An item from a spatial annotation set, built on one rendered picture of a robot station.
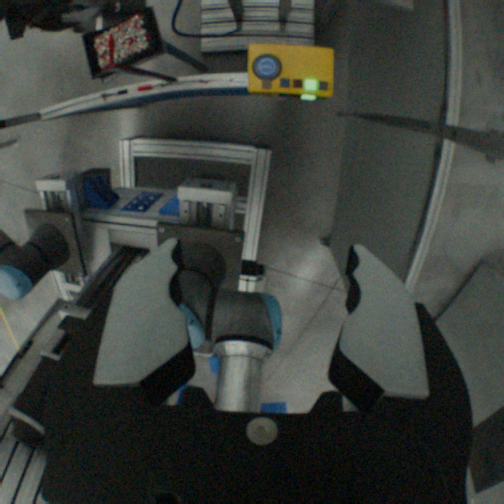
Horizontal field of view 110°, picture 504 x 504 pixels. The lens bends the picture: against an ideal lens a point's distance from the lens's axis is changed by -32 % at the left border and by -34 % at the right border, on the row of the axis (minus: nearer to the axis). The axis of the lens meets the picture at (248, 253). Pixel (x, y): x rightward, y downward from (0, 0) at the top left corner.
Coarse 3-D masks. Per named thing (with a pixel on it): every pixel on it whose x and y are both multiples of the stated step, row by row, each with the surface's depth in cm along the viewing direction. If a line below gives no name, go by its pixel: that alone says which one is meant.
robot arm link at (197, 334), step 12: (180, 276) 54; (192, 276) 55; (192, 288) 51; (204, 288) 52; (216, 288) 53; (192, 300) 49; (204, 300) 49; (192, 312) 47; (204, 312) 48; (192, 324) 46; (204, 324) 48; (192, 336) 47; (204, 336) 49
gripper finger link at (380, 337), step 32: (352, 256) 11; (352, 288) 9; (384, 288) 9; (352, 320) 7; (384, 320) 7; (416, 320) 7; (352, 352) 6; (384, 352) 6; (416, 352) 6; (352, 384) 6; (384, 384) 5; (416, 384) 5
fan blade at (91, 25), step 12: (96, 0) 26; (108, 0) 26; (132, 0) 26; (144, 0) 25; (108, 12) 27; (120, 12) 27; (132, 12) 27; (84, 24) 30; (96, 24) 29; (108, 24) 29
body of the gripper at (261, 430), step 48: (96, 432) 4; (144, 432) 4; (192, 432) 4; (240, 432) 4; (288, 432) 4; (336, 432) 4; (384, 432) 4; (96, 480) 3; (144, 480) 3; (192, 480) 3; (240, 480) 3; (288, 480) 3; (336, 480) 3; (384, 480) 3; (432, 480) 3
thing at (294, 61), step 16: (256, 48) 38; (272, 48) 38; (288, 48) 37; (304, 48) 37; (320, 48) 37; (288, 64) 39; (304, 64) 39; (320, 64) 38; (256, 80) 41; (272, 80) 41; (304, 80) 40; (320, 80) 40
